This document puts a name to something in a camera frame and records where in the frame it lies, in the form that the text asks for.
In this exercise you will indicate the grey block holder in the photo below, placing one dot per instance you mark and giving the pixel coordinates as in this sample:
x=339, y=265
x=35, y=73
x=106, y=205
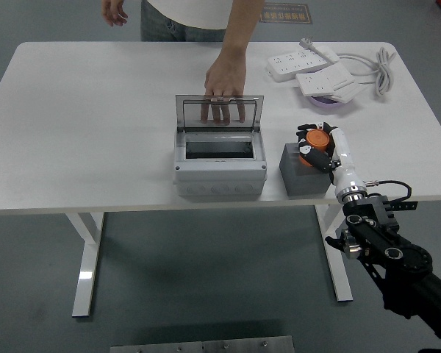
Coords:
x=301, y=180

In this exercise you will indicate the orange cylindrical battery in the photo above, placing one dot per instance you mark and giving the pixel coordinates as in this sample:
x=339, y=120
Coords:
x=317, y=139

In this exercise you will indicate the grey plastic electrical box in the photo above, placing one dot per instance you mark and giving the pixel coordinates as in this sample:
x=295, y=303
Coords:
x=220, y=180

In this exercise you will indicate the grey metal plate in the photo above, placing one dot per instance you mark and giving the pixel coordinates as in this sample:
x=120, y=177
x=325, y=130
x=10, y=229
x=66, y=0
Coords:
x=202, y=345

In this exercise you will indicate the person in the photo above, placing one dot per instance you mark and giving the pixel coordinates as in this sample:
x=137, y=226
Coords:
x=187, y=14

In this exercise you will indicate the white square socket panel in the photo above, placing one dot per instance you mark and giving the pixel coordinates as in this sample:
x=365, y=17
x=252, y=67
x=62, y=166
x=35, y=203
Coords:
x=323, y=82
x=349, y=92

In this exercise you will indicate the purple round bowl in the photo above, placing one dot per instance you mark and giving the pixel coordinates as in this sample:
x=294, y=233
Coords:
x=327, y=103

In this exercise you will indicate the brown floor sign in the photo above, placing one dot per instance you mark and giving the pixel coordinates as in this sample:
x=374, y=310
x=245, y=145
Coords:
x=286, y=13

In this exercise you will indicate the person's left hand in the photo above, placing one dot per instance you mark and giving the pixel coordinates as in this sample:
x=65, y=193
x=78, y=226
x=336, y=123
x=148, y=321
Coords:
x=226, y=77

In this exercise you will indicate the white table leg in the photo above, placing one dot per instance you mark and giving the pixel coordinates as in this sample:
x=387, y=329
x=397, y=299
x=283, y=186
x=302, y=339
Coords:
x=340, y=279
x=86, y=257

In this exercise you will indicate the person's left forearm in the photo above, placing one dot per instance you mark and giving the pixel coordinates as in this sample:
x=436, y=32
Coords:
x=242, y=25

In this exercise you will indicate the white long power strip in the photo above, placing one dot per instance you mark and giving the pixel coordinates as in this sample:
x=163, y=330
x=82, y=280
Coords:
x=290, y=64

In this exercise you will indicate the black perforated bracket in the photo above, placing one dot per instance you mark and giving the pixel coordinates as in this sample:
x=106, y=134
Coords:
x=404, y=206

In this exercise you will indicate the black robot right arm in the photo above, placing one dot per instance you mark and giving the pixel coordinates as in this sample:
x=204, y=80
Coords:
x=389, y=250

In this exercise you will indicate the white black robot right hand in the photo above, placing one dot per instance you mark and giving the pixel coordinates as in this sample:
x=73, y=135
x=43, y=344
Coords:
x=345, y=162

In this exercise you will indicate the transparent hinged box lid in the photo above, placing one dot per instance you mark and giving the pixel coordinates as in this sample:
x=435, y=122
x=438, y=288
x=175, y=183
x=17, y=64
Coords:
x=180, y=110

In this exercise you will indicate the person's right hand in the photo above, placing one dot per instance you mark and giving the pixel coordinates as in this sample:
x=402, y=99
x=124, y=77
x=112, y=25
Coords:
x=114, y=11

